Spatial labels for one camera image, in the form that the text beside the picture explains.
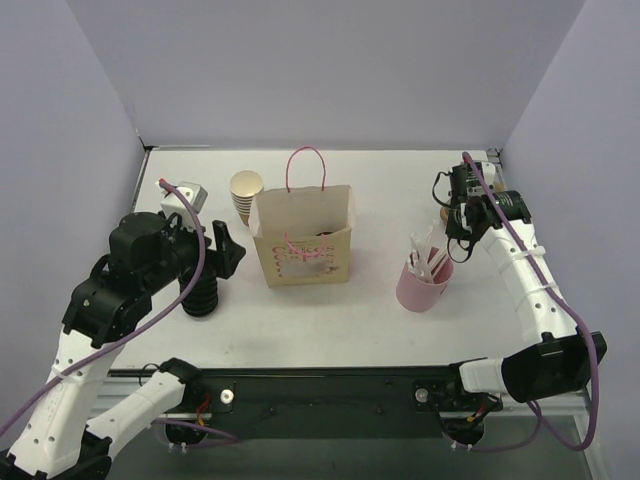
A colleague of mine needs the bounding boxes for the cakes paper gift bag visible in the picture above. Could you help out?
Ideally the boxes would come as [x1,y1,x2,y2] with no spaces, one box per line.
[248,170,356,288]

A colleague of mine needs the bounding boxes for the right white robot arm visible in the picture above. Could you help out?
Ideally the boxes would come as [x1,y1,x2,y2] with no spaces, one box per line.
[443,154,607,408]

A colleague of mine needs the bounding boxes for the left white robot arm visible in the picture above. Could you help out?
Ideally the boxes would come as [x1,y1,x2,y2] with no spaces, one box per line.
[1,213,246,479]

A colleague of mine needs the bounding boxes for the stack of black lids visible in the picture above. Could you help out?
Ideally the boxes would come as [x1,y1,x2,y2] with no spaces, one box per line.
[181,275,219,318]

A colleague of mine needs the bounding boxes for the stack of brown paper cups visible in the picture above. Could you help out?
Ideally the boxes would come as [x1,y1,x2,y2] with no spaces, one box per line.
[229,170,264,225]

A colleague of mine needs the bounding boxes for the pink cup holding straws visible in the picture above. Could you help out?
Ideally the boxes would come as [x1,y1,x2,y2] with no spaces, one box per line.
[396,247,454,313]

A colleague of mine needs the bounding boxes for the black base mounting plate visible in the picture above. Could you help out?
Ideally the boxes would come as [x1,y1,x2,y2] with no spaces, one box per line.
[142,365,501,441]

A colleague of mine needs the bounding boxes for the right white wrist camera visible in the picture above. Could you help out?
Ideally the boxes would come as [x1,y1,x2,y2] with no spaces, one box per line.
[475,161,497,189]

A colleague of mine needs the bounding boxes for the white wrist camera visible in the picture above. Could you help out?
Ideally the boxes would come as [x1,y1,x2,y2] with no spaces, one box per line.
[475,161,497,189]
[160,182,208,230]

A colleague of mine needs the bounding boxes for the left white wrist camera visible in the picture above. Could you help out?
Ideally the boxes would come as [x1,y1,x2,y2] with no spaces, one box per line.
[160,182,208,230]

